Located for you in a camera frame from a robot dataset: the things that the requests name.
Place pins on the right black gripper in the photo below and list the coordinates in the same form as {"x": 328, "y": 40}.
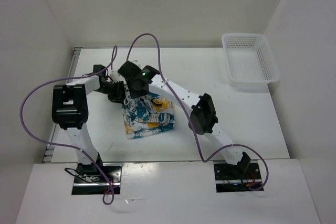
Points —
{"x": 134, "y": 94}

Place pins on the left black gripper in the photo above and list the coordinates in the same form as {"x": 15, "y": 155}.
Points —
{"x": 119, "y": 95}

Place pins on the patterned white blue yellow shorts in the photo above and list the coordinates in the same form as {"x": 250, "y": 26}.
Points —
{"x": 148, "y": 115}

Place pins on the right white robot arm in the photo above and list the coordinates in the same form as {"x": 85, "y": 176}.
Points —
{"x": 200, "y": 110}

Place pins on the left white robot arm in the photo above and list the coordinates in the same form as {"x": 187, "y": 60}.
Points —
{"x": 70, "y": 111}

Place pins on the white plastic basket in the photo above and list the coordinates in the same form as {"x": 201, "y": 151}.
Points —
{"x": 250, "y": 62}

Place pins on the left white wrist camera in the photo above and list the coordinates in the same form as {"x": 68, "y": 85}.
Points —
{"x": 115, "y": 76}

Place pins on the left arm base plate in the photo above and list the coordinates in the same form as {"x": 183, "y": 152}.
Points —
{"x": 96, "y": 184}

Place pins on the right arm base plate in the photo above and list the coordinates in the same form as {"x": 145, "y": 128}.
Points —
{"x": 229, "y": 179}

